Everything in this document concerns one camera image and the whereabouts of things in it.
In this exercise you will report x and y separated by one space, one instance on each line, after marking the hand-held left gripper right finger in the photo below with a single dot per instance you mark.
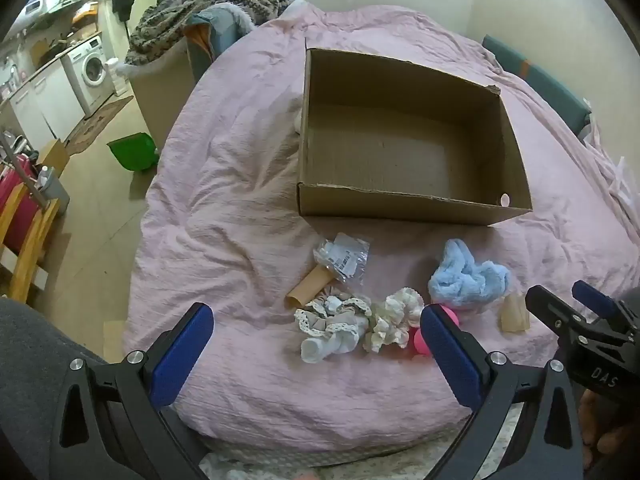
452 360

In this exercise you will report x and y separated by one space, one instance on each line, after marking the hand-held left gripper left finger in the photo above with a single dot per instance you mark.
182 355

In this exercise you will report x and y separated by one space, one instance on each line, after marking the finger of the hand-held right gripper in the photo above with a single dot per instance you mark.
555 312
595 300

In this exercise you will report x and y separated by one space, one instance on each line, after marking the cream ruffled scrunchie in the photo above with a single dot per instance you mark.
395 317

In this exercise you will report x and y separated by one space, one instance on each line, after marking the light blue fluffy cloth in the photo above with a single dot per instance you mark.
460 280

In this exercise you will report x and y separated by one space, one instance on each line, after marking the lace-trimmed cream socks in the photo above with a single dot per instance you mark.
325 320

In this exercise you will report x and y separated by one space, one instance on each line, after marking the brown cardboard box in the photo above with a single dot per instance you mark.
400 135

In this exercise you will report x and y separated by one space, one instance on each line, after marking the person's right hand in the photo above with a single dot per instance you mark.
607 425

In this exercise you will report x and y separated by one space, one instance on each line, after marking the white ruffled cloth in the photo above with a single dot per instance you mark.
615 170

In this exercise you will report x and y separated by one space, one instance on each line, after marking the brown cardboard tube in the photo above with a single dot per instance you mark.
307 287

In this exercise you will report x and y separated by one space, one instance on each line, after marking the clear plastic bag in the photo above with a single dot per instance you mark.
345 257

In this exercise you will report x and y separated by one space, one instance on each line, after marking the person's grey trouser leg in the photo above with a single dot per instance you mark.
30 340

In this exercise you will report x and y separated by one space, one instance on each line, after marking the pink bed blanket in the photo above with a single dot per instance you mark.
240 210

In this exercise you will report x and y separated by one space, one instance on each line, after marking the white patterned bed sheet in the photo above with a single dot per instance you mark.
325 465

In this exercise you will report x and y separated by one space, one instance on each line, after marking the wooden chair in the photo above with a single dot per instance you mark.
30 240

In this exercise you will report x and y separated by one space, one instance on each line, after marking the grey bin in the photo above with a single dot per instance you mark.
55 195

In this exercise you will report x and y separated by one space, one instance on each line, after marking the green dustpan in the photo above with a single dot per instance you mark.
130 152

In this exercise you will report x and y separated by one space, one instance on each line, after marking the teal headboard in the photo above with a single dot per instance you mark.
545 85

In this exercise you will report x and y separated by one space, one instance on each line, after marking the small cardboard box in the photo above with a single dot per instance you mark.
55 155

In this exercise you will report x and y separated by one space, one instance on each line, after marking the pink suitcase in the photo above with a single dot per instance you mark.
12 180

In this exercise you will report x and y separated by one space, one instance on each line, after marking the patterned floor rug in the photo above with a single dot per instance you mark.
100 122

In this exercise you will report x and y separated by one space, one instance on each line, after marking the beige upholstered furniture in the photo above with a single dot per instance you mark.
160 100

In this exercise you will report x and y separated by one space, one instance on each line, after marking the white kitchen cabinets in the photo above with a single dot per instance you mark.
50 100

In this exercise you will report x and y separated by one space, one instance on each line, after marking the white washing machine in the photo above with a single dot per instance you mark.
92 70

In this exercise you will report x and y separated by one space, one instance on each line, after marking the blue fleece-lined garment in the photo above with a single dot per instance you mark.
215 30

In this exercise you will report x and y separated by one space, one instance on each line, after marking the striped knitted blanket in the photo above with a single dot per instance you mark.
165 20

